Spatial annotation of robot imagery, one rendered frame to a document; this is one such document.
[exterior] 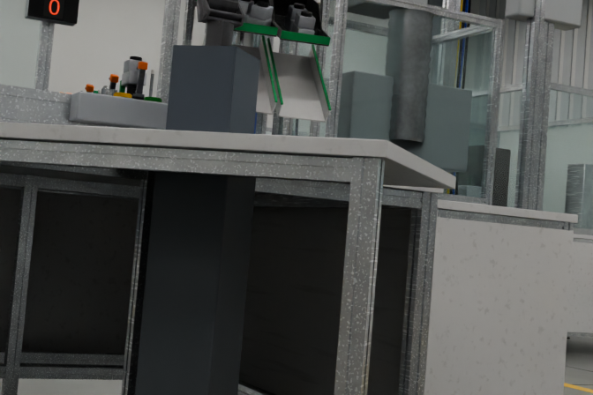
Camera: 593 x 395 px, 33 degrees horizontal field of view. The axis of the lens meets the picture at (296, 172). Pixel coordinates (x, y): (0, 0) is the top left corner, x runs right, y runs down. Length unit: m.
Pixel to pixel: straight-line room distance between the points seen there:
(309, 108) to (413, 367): 0.70
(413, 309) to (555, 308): 1.30
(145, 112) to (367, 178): 0.69
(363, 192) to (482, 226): 1.87
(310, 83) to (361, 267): 1.06
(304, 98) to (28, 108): 0.75
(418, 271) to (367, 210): 0.86
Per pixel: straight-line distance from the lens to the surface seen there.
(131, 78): 2.42
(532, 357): 3.69
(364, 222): 1.65
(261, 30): 2.49
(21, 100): 2.20
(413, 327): 2.50
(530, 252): 3.65
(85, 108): 2.15
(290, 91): 2.58
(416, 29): 3.51
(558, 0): 3.87
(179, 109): 2.02
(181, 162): 1.77
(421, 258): 2.50
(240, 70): 2.02
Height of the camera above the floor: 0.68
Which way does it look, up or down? 4 degrees up
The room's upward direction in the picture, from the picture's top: 5 degrees clockwise
